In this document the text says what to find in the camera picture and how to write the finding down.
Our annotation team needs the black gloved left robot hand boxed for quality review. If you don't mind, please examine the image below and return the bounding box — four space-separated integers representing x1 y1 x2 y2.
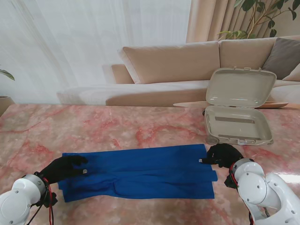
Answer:
38 155 89 183

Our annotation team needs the blue shirt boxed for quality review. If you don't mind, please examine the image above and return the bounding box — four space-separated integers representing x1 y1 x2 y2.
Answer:
57 143 218 203

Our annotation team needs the single green plant leaf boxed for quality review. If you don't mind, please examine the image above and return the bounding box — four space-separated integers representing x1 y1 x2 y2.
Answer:
0 68 15 82

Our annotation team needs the beige curtain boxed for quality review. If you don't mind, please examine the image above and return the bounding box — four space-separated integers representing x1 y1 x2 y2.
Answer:
186 0 300 44

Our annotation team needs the tall green leafy plant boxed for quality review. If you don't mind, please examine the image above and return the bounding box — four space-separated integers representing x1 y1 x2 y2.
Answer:
217 0 298 40

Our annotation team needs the white sheer curtain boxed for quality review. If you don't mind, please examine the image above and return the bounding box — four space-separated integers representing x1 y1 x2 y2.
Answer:
0 0 193 105

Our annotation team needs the beige open suitcase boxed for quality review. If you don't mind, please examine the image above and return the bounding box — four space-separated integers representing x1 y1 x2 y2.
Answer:
202 67 277 146

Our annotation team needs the grey cushion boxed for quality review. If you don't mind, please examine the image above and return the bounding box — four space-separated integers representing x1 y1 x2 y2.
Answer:
262 37 300 80

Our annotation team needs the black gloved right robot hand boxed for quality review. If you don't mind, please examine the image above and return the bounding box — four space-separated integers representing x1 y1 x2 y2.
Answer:
198 143 244 169

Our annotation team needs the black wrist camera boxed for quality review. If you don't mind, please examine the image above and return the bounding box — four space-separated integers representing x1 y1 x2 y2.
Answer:
41 191 59 208
224 174 239 188

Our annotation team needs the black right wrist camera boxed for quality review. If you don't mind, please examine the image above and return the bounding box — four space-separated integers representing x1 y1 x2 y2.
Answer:
224 174 239 188

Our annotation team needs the red black left arm cable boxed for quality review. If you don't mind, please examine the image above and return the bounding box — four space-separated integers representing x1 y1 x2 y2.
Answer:
30 178 56 225

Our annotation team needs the flat wooden tray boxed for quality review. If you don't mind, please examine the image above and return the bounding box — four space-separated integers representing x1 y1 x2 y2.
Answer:
172 100 290 110

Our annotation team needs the beige plant pot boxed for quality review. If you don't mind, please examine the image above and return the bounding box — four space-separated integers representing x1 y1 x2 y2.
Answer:
0 95 15 117

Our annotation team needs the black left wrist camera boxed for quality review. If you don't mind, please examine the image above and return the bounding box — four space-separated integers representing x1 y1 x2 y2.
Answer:
41 191 59 208

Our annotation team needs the beige sofa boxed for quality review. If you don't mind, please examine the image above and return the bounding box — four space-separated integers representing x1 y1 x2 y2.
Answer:
56 35 300 106

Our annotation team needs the red black arm cable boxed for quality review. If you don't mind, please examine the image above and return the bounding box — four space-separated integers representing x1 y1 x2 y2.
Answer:
30 178 56 225
228 163 257 225

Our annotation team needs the red black right arm cable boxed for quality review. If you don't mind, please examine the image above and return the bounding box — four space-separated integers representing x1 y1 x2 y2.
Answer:
228 163 257 225

